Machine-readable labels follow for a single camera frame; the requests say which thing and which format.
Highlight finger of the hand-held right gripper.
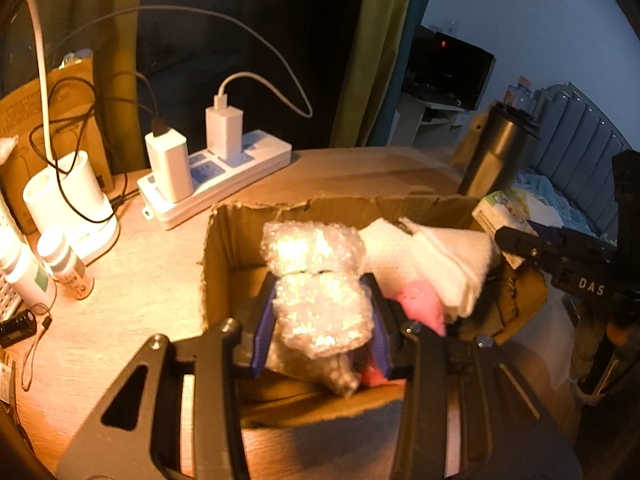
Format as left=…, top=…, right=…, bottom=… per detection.
left=530, top=224, right=617, bottom=252
left=494, top=226, right=568, bottom=274

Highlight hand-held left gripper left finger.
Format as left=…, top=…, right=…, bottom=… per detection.
left=55, top=280, right=279, bottom=480

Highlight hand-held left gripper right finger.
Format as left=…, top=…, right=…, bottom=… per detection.
left=360, top=272, right=583, bottom=480

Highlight pink soft cloth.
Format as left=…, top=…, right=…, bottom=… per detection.
left=357, top=280, right=449, bottom=387

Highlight bubble wrap bundle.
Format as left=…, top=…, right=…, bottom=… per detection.
left=260, top=220, right=377, bottom=399

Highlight white tissue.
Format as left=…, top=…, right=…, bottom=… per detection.
left=400, top=217, right=502, bottom=319

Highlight cardboard box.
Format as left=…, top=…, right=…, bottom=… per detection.
left=200, top=192, right=551, bottom=432

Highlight white waffle-textured towel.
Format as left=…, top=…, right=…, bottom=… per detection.
left=359, top=217, right=426, bottom=292

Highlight light blue printed blanket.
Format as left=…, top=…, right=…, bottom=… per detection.
left=515, top=172, right=617, bottom=242

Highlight yellow tissue pack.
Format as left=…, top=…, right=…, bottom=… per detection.
left=472, top=187, right=563, bottom=267

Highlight grey padded headboard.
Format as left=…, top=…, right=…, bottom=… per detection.
left=525, top=82, right=640, bottom=237

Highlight stainless steel tumbler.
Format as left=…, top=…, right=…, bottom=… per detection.
left=457, top=101, right=542, bottom=199

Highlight white television stand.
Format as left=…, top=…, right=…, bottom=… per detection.
left=387, top=92, right=482, bottom=149

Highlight white power strip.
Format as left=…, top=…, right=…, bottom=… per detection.
left=137, top=130, right=293, bottom=232

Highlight large white charger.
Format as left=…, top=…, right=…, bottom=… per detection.
left=145, top=129, right=194, bottom=204

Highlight black television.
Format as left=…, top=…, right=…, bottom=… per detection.
left=407, top=25, right=497, bottom=112

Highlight small white bottle orange label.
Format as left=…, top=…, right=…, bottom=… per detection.
left=37, top=227, right=96, bottom=302

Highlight small white charger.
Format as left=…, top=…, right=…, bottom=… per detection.
left=205, top=106, right=245, bottom=162

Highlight white desk lamp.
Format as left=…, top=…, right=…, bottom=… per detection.
left=22, top=0, right=121, bottom=267

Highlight olive green curtain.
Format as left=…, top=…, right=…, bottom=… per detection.
left=330, top=0, right=419, bottom=149

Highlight black cylinder battery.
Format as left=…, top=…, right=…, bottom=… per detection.
left=0, top=310, right=39, bottom=349

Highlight white bottle green label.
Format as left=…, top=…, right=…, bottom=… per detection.
left=0, top=224, right=57, bottom=312

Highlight white keyboard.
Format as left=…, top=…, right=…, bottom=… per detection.
left=0, top=195, right=24, bottom=322

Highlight teal curtain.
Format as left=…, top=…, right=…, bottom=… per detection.
left=370, top=0, right=442, bottom=147

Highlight brown paper bag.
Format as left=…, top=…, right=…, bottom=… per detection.
left=0, top=50, right=114, bottom=237

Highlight black charging cable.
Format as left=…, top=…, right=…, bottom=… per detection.
left=27, top=71, right=174, bottom=224

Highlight thin black cord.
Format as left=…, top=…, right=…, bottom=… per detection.
left=20, top=304, right=54, bottom=392

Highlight white charging cable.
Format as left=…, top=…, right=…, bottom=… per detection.
left=64, top=6, right=314, bottom=121

